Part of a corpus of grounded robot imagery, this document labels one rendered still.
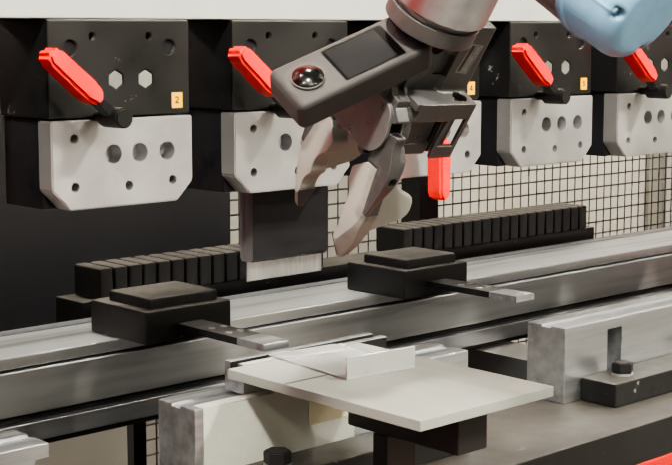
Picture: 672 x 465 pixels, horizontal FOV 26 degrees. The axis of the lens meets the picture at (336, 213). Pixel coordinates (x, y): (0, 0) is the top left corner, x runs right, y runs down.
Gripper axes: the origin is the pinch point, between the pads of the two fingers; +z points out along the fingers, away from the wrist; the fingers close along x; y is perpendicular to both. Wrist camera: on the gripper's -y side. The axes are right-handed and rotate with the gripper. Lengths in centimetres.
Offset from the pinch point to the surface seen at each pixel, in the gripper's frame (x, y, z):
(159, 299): 29.3, 13.8, 37.4
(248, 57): 21.8, 6.0, -0.5
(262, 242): 17.8, 13.3, 19.1
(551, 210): 50, 104, 49
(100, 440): 153, 123, 216
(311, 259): 17.5, 20.7, 21.9
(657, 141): 23, 76, 13
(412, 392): -5.1, 16.1, 17.9
